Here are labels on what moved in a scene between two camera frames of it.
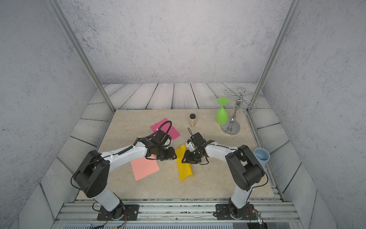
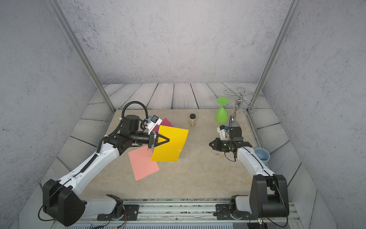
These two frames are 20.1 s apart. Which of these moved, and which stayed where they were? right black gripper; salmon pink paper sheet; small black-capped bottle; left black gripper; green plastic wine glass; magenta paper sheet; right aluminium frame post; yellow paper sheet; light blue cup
Moved: left black gripper; yellow paper sheet; right black gripper
Stayed: green plastic wine glass; small black-capped bottle; light blue cup; salmon pink paper sheet; magenta paper sheet; right aluminium frame post
